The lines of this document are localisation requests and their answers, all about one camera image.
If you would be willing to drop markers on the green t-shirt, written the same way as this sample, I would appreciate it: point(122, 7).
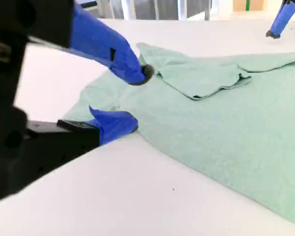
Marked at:
point(186, 135)

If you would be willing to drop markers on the brown cardboard box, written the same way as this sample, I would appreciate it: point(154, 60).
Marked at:
point(255, 5)

